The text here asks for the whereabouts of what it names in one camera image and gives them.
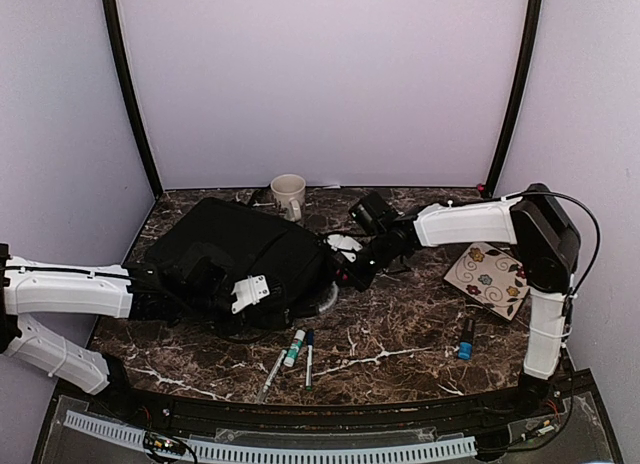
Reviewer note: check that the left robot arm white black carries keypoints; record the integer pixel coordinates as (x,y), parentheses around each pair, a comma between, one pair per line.
(138,292)

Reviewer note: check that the white cable duct strip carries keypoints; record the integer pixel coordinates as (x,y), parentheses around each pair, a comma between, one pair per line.
(202,451)

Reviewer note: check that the left black frame post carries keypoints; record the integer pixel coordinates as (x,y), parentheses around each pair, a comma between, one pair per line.
(128,93)

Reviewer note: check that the cream ceramic mug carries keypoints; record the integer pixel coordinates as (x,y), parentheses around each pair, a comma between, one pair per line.
(289,192)

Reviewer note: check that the black frame post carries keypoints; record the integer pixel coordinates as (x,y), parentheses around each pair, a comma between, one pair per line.
(523,62)
(128,93)

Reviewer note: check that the black front rail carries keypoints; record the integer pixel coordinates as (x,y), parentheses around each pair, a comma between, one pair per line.
(483,413)

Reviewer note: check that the right black frame post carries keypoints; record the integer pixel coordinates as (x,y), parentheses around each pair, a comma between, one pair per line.
(523,62)

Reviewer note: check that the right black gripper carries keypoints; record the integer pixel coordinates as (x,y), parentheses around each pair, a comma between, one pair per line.
(359,280)

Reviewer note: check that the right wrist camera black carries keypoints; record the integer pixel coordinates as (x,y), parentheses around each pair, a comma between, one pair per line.
(373,214)

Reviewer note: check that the floral square plate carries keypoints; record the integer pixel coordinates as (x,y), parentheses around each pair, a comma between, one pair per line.
(492,278)

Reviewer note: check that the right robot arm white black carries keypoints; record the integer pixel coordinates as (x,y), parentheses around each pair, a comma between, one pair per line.
(533,222)

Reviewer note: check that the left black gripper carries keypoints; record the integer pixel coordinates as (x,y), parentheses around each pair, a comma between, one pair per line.
(248,307)

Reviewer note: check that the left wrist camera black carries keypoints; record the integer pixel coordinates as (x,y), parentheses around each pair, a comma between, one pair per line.
(203,267)

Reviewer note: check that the white glue stick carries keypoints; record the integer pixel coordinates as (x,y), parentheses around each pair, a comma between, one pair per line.
(294,349)

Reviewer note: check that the blue cap white marker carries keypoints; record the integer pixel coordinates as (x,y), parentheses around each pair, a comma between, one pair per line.
(310,335)

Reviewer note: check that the blue cap black marker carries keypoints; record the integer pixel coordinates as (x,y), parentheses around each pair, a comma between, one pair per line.
(465,348)

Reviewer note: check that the black student backpack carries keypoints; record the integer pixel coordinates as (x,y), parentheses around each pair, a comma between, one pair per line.
(258,243)

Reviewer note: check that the white clear pen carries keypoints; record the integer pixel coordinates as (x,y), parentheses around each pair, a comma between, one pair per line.
(261,397)

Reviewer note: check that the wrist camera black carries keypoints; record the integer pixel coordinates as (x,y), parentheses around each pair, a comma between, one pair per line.
(373,214)
(203,267)

